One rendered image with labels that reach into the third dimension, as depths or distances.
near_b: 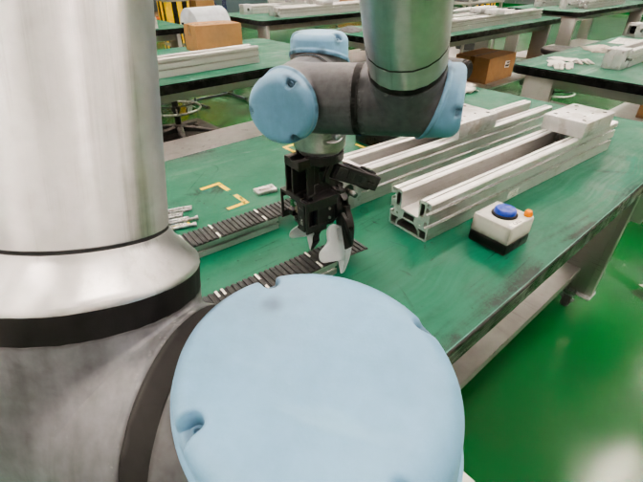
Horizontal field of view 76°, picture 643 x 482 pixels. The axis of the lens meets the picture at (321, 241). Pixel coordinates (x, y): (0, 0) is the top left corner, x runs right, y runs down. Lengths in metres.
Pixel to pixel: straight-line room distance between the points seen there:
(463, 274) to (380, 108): 0.42
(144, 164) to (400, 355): 0.14
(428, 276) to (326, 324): 0.57
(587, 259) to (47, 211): 1.86
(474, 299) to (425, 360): 0.55
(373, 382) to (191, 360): 0.07
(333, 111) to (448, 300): 0.39
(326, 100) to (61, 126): 0.30
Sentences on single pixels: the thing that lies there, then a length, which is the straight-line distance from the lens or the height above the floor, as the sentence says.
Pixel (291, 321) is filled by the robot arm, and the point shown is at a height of 1.11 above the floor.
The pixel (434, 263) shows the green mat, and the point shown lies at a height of 0.78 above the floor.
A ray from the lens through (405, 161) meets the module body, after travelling 1.00.
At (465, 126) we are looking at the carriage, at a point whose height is 0.89.
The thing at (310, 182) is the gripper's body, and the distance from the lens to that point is 0.60.
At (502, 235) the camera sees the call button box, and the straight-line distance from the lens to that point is 0.83.
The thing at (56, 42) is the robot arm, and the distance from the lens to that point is 0.20.
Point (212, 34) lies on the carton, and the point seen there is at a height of 0.88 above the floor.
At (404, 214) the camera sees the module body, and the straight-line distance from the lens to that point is 0.85.
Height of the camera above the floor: 1.23
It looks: 34 degrees down
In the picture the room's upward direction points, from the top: straight up
